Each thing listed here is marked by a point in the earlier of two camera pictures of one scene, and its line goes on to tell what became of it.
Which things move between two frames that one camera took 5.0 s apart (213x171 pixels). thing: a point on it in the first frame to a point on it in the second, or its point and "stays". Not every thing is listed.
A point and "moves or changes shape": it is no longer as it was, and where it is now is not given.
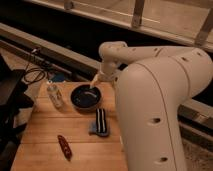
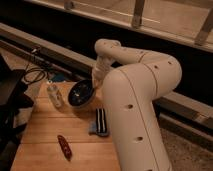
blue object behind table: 59,76 stays
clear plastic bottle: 55,94 stays
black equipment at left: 14,95 stays
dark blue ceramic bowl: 85,98 moves or changes shape
